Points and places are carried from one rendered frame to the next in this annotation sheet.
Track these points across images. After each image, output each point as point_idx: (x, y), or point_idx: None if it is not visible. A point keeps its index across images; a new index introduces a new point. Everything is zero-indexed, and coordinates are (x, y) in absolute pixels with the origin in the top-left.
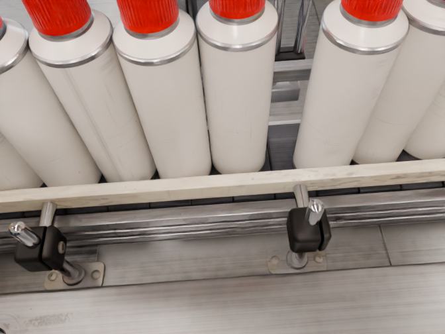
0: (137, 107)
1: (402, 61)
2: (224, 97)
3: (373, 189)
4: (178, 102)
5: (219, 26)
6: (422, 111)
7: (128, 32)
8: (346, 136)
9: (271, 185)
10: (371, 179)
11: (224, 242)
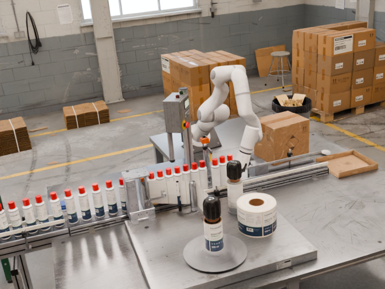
0: (192, 179)
1: (220, 170)
2: (202, 176)
3: (225, 190)
4: (197, 177)
5: (201, 168)
6: (226, 176)
7: (192, 170)
8: (217, 180)
9: (210, 190)
10: (223, 187)
11: None
